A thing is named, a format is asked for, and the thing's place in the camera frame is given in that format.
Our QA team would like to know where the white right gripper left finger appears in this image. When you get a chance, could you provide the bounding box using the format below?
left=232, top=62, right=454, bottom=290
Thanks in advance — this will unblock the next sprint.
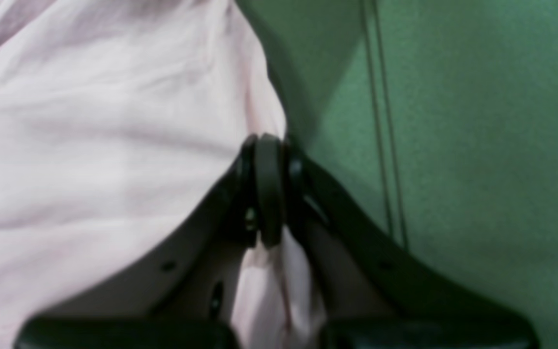
left=15, top=136, right=261, bottom=349

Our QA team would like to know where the grey-green table cloth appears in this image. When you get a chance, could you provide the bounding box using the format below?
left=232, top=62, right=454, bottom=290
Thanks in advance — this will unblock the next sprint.
left=238, top=0, right=558, bottom=349

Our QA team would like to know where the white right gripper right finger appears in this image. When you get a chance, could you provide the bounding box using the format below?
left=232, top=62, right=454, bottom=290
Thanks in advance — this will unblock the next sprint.
left=272, top=141, right=540, bottom=349

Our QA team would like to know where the pink t-shirt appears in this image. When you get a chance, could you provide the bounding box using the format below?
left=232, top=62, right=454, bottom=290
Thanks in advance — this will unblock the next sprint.
left=0, top=0, right=328, bottom=349

